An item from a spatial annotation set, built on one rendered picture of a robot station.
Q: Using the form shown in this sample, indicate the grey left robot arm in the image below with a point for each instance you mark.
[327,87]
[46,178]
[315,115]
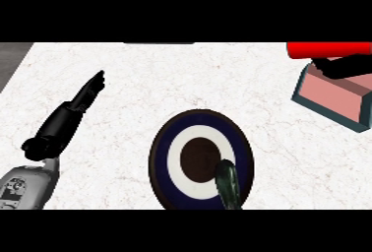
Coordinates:
[27,185]

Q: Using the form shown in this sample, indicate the navy and white round plate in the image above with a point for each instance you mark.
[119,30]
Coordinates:
[194,138]

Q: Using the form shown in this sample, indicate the red cylinder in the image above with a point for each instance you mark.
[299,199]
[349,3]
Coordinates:
[330,50]

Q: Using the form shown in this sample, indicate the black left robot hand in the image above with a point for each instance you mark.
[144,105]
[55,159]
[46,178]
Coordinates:
[61,128]

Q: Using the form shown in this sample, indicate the pink and teal cardboard box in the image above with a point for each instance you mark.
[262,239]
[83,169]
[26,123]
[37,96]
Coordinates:
[334,95]

